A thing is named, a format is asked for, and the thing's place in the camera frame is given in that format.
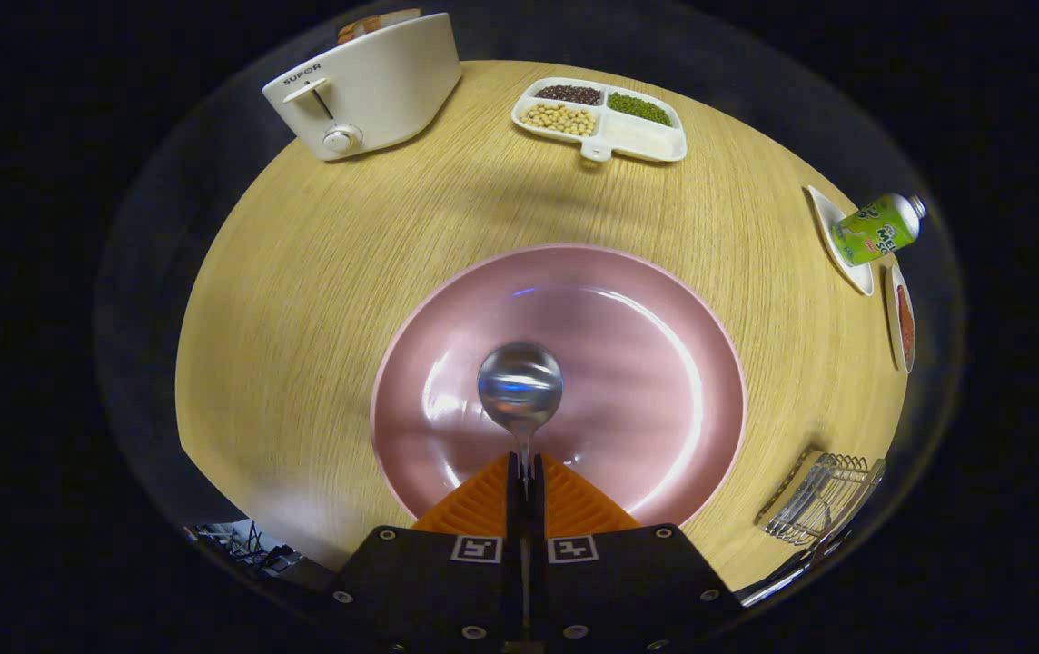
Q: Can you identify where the oval plate with food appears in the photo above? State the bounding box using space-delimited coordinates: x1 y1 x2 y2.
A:
883 263 917 375

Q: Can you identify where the white divided tray with beans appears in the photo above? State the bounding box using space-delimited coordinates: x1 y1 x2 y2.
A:
510 77 688 164

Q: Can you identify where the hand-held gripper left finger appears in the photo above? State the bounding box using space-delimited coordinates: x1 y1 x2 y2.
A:
329 453 525 650

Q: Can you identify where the white toaster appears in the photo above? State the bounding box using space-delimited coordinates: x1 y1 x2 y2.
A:
262 12 463 163

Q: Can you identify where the wooden handled metal spoon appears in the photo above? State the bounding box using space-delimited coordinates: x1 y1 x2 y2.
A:
477 341 565 487

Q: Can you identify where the green soda bottle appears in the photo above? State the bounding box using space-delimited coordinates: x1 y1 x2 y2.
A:
830 193 928 268

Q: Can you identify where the pink round plate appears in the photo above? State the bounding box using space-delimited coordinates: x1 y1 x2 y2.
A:
370 243 747 528

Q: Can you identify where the toasted bread slice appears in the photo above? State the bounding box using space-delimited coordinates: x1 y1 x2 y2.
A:
336 8 422 45

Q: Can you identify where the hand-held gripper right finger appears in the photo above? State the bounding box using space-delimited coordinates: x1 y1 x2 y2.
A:
532 453 745 651

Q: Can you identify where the white square coaster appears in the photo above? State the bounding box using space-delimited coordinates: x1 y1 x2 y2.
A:
806 184 876 298

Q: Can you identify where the metal wire basket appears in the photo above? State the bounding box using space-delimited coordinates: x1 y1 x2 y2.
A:
754 450 886 548

